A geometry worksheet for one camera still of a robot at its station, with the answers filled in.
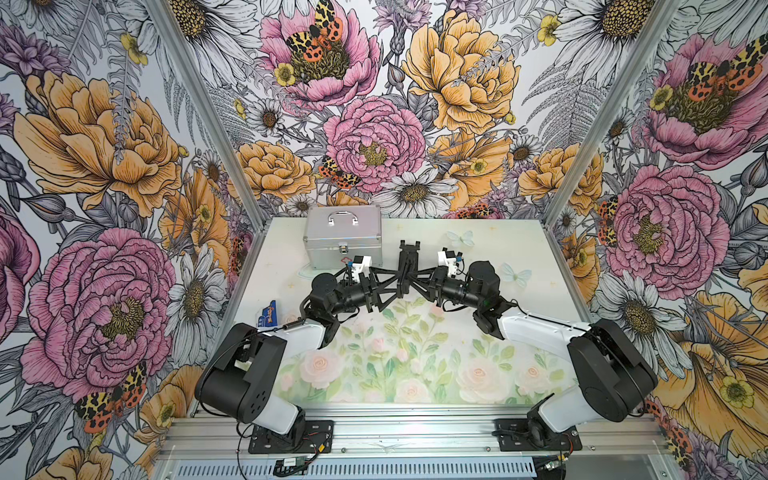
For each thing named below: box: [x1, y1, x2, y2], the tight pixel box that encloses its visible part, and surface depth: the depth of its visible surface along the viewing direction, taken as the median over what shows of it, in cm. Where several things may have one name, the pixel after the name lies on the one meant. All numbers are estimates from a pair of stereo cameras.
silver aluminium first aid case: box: [303, 205, 383, 269], surface depth 102 cm
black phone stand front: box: [366, 240, 438, 313], surface depth 76 cm
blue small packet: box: [257, 300, 278, 327], surface depth 93 cm
